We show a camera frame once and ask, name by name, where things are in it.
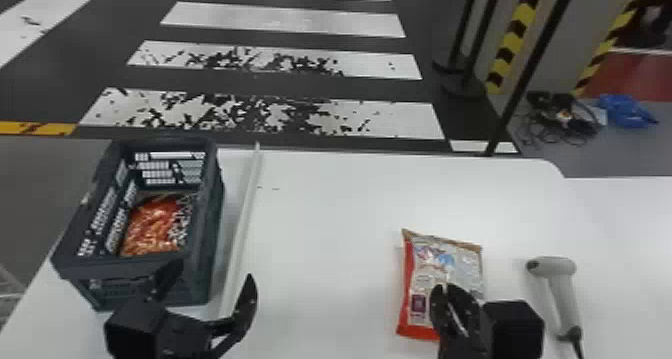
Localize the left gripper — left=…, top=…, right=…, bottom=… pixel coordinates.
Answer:
left=151, top=258, right=260, bottom=359

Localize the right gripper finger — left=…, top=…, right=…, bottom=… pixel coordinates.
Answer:
left=429, top=283, right=464, bottom=359
left=447, top=282, right=496, bottom=359

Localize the red snack packet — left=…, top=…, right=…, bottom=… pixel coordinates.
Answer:
left=395, top=227, right=486, bottom=343

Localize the black crate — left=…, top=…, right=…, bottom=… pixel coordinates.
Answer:
left=50, top=136, right=226, bottom=313

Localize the orange snack packet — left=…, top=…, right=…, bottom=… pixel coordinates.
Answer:
left=118, top=192, right=196, bottom=259

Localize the hand scanner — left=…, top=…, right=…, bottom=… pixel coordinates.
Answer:
left=525, top=255, right=586, bottom=359

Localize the blue bag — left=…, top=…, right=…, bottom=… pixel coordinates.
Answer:
left=597, top=92, right=661, bottom=130

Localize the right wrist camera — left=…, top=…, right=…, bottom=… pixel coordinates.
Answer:
left=482, top=298, right=546, bottom=359

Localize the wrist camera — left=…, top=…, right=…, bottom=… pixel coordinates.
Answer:
left=103, top=296, right=170, bottom=359
left=482, top=298, right=546, bottom=359

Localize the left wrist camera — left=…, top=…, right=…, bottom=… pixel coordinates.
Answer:
left=103, top=296, right=170, bottom=359

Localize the black cable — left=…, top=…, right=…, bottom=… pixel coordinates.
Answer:
left=511, top=89, right=606, bottom=149

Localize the black post with round foot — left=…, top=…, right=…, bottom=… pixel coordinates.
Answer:
left=431, top=0, right=486, bottom=99

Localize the yellow black striped post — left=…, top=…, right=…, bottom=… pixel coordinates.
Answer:
left=571, top=0, right=656, bottom=98
left=484, top=0, right=550, bottom=96

